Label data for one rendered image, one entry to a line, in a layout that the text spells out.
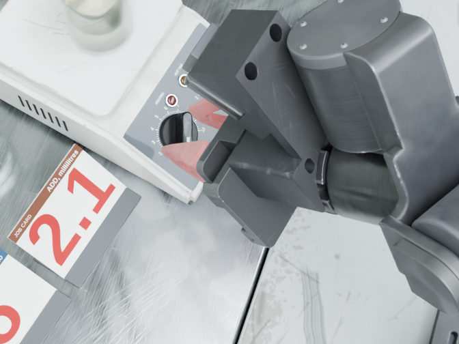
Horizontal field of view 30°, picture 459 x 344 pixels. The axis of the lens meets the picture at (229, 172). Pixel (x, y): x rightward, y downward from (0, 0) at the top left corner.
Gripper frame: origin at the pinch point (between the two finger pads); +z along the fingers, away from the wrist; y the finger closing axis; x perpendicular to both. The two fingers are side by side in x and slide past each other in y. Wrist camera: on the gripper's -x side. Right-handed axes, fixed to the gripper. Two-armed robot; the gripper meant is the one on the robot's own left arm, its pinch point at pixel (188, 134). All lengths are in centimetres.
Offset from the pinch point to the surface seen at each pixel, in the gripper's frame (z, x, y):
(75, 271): 11.5, 7.0, 10.3
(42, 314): 11.8, 6.9, 14.4
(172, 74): 8.4, 1.9, -6.1
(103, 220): 11.9, 6.8, 5.6
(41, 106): 14.7, -2.3, 1.3
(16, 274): 12.5, 3.2, 13.0
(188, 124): 5.8, 4.0, -3.1
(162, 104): 8.2, 2.6, -3.7
